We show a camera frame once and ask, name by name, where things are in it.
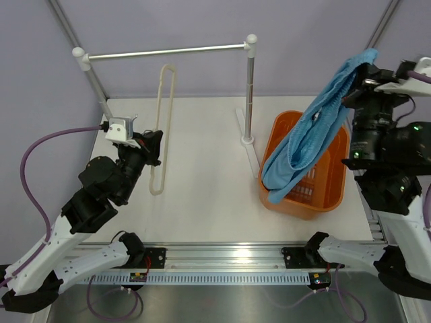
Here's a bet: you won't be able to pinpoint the light blue shorts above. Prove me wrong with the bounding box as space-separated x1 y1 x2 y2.
261 48 378 204

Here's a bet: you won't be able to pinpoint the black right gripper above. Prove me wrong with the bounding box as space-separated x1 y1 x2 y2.
339 60 414 164

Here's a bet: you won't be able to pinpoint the silver clothes rack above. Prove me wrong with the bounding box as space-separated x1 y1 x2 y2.
72 34 260 178

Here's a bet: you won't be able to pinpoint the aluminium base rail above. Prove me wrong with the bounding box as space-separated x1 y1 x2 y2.
67 244 385 272

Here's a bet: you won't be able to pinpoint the aluminium frame post right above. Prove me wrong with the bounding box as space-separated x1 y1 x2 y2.
364 0 403 49

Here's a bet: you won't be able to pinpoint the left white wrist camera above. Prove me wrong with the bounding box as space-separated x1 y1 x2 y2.
104 115 139 148

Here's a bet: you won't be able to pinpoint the aluminium frame post left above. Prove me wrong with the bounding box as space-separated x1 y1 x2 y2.
46 0 81 48

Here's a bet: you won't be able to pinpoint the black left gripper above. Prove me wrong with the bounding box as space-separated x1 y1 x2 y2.
117 131 164 204

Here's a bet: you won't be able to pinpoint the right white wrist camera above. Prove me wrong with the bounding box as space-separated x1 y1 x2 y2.
374 57 430 97

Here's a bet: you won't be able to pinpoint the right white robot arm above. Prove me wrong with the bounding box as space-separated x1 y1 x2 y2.
304 57 430 300

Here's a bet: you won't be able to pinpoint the orange plastic laundry basket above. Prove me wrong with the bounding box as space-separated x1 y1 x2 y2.
258 127 350 221

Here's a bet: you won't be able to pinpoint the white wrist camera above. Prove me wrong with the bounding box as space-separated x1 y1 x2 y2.
104 115 139 148
374 57 430 97

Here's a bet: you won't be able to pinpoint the aluminium frame post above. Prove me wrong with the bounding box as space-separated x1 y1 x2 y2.
364 0 403 49
46 0 81 48

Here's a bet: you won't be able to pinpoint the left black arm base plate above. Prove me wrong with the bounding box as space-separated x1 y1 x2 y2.
117 248 167 269

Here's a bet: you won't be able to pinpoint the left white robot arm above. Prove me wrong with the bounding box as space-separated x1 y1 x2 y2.
1 130 163 314

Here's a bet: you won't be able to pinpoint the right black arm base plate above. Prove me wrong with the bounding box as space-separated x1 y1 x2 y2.
281 246 331 269

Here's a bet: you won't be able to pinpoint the white plastic hanger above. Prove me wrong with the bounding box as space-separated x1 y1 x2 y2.
149 64 176 196

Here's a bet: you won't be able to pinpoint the white slotted cable duct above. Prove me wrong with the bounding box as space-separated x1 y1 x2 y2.
92 272 310 285

